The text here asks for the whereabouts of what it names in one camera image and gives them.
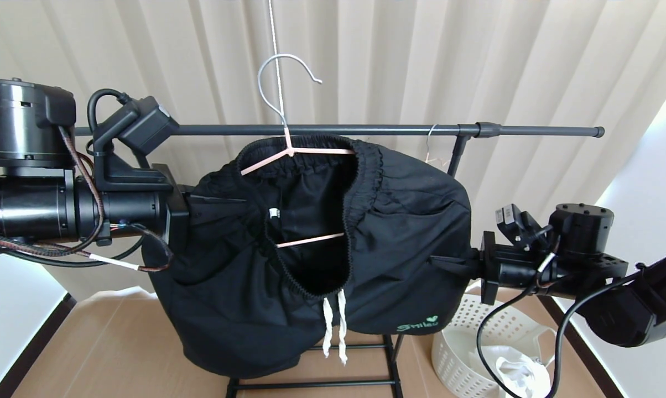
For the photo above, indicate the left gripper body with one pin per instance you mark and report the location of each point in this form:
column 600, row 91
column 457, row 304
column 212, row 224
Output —
column 139, row 207

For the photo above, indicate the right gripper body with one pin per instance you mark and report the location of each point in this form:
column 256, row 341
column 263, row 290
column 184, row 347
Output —
column 513, row 273

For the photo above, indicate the black shorts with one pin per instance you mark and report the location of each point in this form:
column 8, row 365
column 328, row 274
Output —
column 410, row 232

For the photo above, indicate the pink clothes hanger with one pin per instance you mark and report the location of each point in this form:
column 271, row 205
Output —
column 289, row 149
column 428, row 145

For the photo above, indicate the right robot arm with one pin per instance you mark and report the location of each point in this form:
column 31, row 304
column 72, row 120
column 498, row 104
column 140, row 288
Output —
column 582, row 226

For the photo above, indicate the white laundry basket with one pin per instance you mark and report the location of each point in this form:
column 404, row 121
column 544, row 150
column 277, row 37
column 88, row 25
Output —
column 454, row 354

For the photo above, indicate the black clothes rack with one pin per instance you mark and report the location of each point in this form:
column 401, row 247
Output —
column 394, row 130

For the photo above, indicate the white garment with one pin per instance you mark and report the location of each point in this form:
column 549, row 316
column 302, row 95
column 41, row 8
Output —
column 518, row 376

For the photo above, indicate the beige curtain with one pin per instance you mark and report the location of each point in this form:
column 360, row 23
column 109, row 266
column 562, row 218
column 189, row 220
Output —
column 477, row 55

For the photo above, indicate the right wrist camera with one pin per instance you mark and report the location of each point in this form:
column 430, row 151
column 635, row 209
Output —
column 513, row 218

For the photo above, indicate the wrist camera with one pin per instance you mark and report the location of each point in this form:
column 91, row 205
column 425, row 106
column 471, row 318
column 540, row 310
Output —
column 145, row 127
column 513, row 218

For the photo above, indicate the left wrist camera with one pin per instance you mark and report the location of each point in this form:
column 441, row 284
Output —
column 145, row 127

